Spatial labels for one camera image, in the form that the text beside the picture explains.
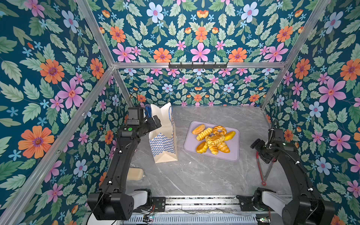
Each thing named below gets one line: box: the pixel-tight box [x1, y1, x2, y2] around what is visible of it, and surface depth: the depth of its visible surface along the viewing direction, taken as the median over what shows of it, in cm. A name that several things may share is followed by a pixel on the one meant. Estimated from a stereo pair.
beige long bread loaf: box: [127, 166, 144, 181], surface depth 82 cm
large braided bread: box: [205, 133, 226, 146], surface depth 90 cm
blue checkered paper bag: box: [148, 102, 179, 164], surface depth 82 cm
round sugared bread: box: [192, 124, 206, 135], surface depth 101 cm
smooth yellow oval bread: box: [224, 131, 236, 142], surface depth 99 cm
